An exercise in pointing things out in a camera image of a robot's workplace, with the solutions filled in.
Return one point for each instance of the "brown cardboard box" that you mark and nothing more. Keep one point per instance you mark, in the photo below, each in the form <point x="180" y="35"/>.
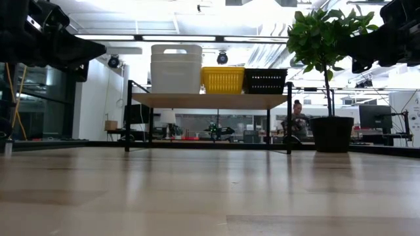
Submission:
<point x="111" y="125"/>

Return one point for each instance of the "person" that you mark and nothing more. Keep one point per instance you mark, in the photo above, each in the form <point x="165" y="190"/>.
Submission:
<point x="298" y="123"/>

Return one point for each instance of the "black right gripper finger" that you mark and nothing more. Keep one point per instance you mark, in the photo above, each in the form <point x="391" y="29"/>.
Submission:
<point x="361" y="46"/>

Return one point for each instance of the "small white cylinder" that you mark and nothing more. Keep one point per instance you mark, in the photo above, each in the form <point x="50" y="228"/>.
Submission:
<point x="8" y="147"/>

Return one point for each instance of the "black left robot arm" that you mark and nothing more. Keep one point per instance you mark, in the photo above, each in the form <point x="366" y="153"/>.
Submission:
<point x="19" y="16"/>

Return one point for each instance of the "red box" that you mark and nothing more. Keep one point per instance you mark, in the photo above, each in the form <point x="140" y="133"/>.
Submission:
<point x="193" y="138"/>

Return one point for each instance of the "black computer monitor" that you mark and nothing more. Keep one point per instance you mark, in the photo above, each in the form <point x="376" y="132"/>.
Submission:
<point x="139" y="114"/>
<point x="375" y="115"/>

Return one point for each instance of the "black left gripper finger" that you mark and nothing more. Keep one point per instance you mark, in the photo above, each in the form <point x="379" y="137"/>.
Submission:
<point x="88" y="50"/>

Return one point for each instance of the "green leafy small tree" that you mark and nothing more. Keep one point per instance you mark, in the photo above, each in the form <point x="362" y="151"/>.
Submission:
<point x="318" y="36"/>

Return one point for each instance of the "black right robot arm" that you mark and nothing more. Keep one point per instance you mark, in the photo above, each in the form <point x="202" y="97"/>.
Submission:
<point x="403" y="10"/>

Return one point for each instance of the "white shade table lamp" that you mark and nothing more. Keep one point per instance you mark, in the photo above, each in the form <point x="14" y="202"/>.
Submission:
<point x="168" y="117"/>

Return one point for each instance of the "white cabinet with poster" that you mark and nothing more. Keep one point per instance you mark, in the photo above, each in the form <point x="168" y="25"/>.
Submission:
<point x="407" y="105"/>

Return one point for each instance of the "black frame wooden shelf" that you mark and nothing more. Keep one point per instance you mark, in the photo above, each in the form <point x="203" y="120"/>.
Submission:
<point x="210" y="101"/>

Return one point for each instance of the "black round ceiling spotlight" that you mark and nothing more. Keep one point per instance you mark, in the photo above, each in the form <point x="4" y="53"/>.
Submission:
<point x="113" y="61"/>
<point x="222" y="58"/>

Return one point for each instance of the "small black green robot arm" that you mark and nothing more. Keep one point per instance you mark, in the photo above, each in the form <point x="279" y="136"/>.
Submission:
<point x="218" y="131"/>

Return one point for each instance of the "long linear ceiling light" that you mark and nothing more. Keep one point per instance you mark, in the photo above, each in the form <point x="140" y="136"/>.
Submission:
<point x="178" y="38"/>

